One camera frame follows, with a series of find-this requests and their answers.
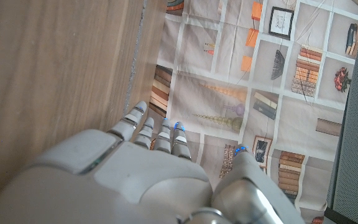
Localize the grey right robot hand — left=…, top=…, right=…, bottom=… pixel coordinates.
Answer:
left=0, top=100, right=306, bottom=224

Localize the printed bookshelf backdrop cloth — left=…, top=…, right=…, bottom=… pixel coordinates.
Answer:
left=149, top=0, right=358, bottom=224

